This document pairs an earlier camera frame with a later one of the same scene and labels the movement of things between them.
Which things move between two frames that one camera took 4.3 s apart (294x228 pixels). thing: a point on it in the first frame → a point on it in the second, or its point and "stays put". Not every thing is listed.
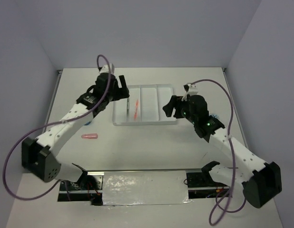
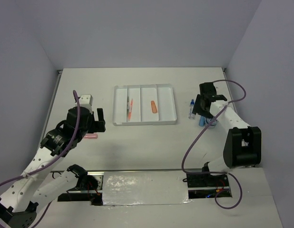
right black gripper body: x=182 y=109 → x=198 y=108
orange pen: x=136 y=109 → x=131 y=109
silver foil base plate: x=142 y=187 stays put
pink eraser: x=91 y=136 stays put
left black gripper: x=122 y=93 → x=97 y=126
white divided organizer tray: x=144 y=106 stays put
